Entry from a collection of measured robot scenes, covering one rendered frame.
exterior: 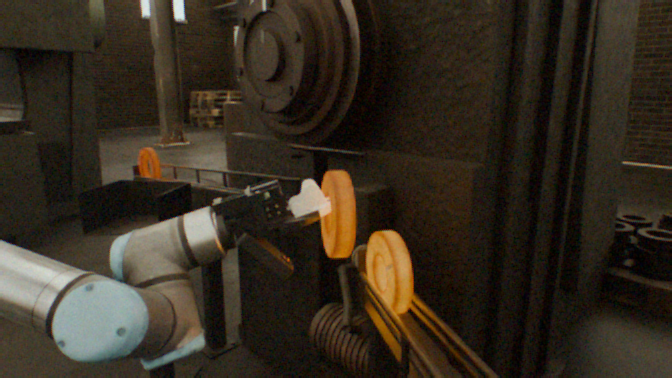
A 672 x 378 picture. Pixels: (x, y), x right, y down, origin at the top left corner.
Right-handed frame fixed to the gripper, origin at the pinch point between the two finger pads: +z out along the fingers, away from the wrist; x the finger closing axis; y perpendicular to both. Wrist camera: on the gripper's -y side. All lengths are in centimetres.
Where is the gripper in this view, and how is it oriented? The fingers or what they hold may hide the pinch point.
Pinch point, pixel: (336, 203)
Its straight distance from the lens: 76.4
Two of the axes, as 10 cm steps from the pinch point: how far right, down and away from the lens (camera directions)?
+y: -2.7, -9.2, -2.9
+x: -2.1, -2.4, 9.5
